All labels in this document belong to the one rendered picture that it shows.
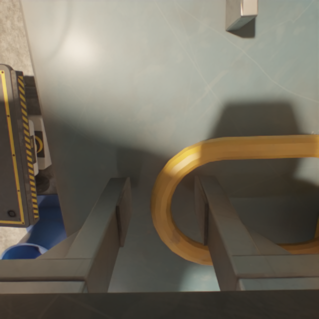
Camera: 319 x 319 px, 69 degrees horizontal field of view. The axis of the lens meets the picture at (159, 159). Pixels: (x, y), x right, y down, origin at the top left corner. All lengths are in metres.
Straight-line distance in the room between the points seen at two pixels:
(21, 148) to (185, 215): 0.96
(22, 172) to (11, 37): 0.67
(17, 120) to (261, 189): 0.98
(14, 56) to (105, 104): 1.28
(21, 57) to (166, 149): 1.29
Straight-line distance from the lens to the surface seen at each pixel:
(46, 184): 1.37
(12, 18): 1.44
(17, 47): 1.42
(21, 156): 1.11
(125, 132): 0.16
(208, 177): 0.16
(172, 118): 0.16
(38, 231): 1.32
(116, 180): 0.16
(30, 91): 1.24
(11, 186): 1.18
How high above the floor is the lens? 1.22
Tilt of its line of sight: 73 degrees down
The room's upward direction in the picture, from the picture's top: 177 degrees counter-clockwise
